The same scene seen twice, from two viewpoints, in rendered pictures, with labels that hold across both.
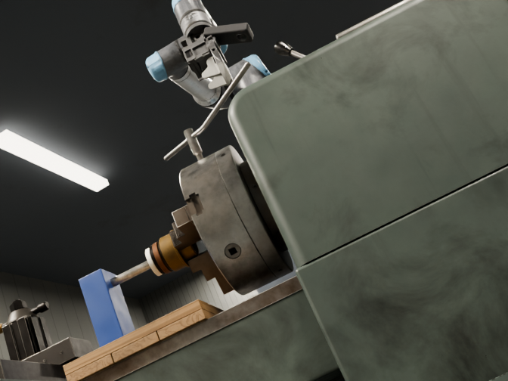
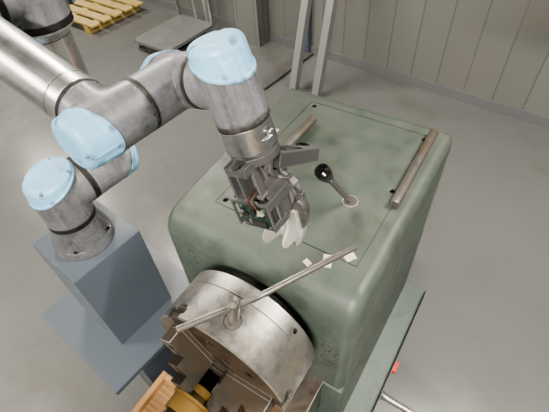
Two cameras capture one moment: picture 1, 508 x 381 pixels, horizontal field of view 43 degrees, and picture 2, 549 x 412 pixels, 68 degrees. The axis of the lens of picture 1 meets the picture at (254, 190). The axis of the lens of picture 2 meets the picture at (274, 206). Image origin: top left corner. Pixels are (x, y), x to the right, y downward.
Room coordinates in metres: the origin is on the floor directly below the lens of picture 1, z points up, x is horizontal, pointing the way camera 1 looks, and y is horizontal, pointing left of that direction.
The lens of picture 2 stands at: (1.08, 0.34, 1.92)
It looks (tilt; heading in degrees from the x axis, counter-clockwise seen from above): 48 degrees down; 301
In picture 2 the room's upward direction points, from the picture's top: 5 degrees counter-clockwise
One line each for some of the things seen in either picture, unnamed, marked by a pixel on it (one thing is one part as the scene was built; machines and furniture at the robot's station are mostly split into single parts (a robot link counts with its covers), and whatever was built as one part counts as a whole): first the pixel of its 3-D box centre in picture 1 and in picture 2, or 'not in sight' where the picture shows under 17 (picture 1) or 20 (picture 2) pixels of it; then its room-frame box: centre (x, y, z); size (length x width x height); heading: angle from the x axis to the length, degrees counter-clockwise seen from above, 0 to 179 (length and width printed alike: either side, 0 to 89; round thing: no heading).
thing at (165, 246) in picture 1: (175, 251); (188, 409); (1.38, 0.22, 1.08); 0.09 x 0.09 x 0.09; 84
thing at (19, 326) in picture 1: (29, 341); not in sight; (1.50, 0.65, 1.07); 0.07 x 0.07 x 0.10; 84
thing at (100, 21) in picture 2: not in sight; (90, 9); (5.36, -3.05, 0.05); 1.12 x 0.77 x 0.11; 169
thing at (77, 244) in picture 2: not in sight; (78, 225); (1.86, -0.01, 1.15); 0.15 x 0.15 x 0.10
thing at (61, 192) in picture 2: not in sight; (60, 191); (1.86, -0.01, 1.27); 0.13 x 0.12 x 0.14; 79
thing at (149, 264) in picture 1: (132, 272); not in sight; (1.39, 0.33, 1.08); 0.13 x 0.07 x 0.07; 84
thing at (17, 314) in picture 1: (21, 317); not in sight; (1.50, 0.66, 1.13); 0.08 x 0.08 x 0.03
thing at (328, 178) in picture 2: (283, 50); (323, 174); (1.28, -0.20, 1.38); 0.04 x 0.03 x 0.05; 84
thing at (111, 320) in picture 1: (112, 321); not in sight; (1.40, 0.41, 1.00); 0.08 x 0.06 x 0.23; 174
